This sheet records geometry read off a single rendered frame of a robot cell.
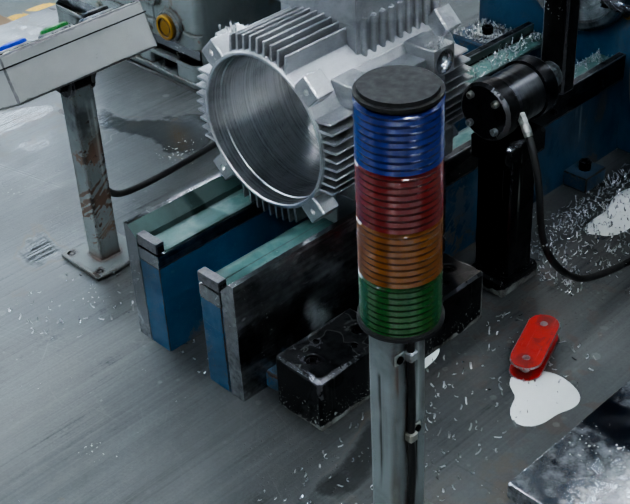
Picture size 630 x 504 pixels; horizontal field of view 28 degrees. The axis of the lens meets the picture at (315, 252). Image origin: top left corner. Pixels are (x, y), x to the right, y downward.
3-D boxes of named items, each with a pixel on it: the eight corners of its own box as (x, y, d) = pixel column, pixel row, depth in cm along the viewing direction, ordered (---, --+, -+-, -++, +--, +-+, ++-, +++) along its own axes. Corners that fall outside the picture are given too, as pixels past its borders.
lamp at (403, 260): (397, 231, 92) (396, 179, 89) (460, 263, 88) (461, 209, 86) (340, 267, 89) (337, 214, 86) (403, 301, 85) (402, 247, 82)
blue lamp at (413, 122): (396, 124, 87) (395, 65, 84) (463, 152, 83) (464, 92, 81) (335, 157, 83) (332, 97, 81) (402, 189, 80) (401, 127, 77)
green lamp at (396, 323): (397, 281, 95) (397, 231, 92) (459, 313, 91) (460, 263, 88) (342, 317, 91) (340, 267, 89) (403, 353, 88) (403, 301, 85)
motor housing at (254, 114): (337, 111, 140) (331, -53, 129) (472, 167, 129) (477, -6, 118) (204, 184, 128) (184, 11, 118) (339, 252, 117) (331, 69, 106)
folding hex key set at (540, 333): (532, 325, 126) (532, 310, 125) (563, 332, 125) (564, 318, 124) (504, 378, 120) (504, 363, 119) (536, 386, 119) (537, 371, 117)
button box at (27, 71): (125, 55, 135) (106, 8, 133) (159, 45, 129) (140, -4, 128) (-11, 113, 125) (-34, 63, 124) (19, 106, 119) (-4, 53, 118)
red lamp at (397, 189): (396, 179, 89) (396, 124, 87) (461, 209, 86) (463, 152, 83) (337, 214, 86) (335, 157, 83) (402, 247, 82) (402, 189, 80)
